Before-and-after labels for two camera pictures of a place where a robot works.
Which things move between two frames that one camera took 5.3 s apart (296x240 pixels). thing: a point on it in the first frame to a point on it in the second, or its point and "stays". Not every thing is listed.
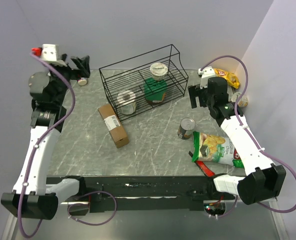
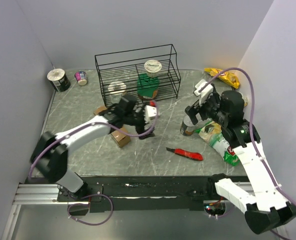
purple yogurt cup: (83, 81) stays
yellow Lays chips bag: (231, 78) stays
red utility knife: (206, 170) to (195, 156)
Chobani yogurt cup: (159, 71) to (152, 67)
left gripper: (83, 63) to (141, 130)
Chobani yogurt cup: (243, 101) stays
